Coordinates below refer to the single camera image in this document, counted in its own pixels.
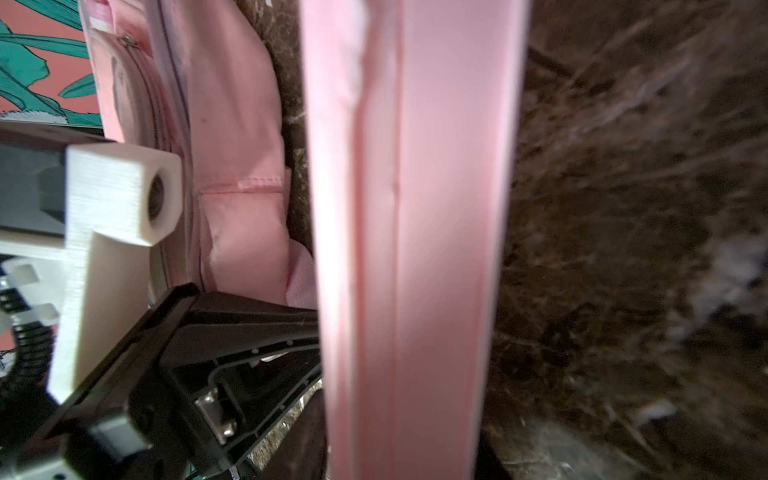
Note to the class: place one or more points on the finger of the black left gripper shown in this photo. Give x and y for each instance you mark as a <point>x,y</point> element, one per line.
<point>189,331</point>
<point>235,400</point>

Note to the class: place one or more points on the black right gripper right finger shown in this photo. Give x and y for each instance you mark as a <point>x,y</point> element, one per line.
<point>487,465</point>

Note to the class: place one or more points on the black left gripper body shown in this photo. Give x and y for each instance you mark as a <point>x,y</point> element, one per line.
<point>122,425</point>

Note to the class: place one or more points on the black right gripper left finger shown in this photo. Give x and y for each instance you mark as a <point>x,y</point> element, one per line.
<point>303,453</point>

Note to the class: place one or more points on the pink student backpack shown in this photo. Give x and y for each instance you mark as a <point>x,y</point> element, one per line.
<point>194,79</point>

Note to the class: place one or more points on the pink pencil case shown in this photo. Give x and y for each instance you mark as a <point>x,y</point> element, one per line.
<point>411,115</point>

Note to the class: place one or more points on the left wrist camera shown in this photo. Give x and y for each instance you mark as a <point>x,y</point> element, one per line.
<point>93,284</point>

